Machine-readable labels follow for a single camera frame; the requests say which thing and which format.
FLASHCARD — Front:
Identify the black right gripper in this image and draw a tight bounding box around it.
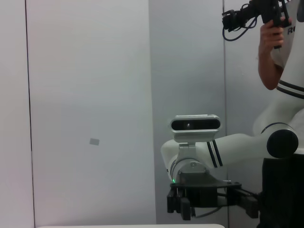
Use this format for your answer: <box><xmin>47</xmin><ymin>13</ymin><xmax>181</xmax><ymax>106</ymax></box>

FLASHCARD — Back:
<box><xmin>166</xmin><ymin>171</ymin><xmax>260</xmax><ymax>220</ymax></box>

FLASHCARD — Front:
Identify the black handheld teleoperation controller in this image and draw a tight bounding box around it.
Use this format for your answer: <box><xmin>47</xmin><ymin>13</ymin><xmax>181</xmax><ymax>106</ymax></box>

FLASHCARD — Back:
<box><xmin>221</xmin><ymin>0</ymin><xmax>293</xmax><ymax>50</ymax></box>

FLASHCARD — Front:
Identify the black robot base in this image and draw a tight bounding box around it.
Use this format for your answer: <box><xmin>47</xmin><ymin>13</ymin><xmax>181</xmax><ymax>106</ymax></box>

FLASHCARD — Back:
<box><xmin>257</xmin><ymin>152</ymin><xmax>304</xmax><ymax>228</ymax></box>

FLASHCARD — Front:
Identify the person's bare forearm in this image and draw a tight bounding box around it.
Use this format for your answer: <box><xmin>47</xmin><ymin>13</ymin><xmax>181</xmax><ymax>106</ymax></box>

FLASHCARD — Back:
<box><xmin>257</xmin><ymin>42</ymin><xmax>285</xmax><ymax>91</ymax></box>

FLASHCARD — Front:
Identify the person's hand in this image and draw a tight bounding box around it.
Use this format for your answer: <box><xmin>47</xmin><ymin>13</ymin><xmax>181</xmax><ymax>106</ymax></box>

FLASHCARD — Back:
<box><xmin>259</xmin><ymin>16</ymin><xmax>285</xmax><ymax>49</ymax></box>

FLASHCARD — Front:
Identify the thin grey gripper cable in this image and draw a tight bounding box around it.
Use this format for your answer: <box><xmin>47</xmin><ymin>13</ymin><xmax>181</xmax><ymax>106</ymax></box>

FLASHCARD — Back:
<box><xmin>191</xmin><ymin>205</ymin><xmax>228</xmax><ymax>219</ymax></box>

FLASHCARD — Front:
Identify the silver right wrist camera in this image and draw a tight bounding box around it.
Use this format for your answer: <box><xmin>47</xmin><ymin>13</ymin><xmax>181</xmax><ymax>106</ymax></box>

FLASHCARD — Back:
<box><xmin>170</xmin><ymin>114</ymin><xmax>221</xmax><ymax>144</ymax></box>

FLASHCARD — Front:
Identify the black controller cable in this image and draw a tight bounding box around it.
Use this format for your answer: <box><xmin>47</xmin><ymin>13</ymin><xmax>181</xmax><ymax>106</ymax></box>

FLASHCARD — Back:
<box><xmin>222</xmin><ymin>14</ymin><xmax>259</xmax><ymax>41</ymax></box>

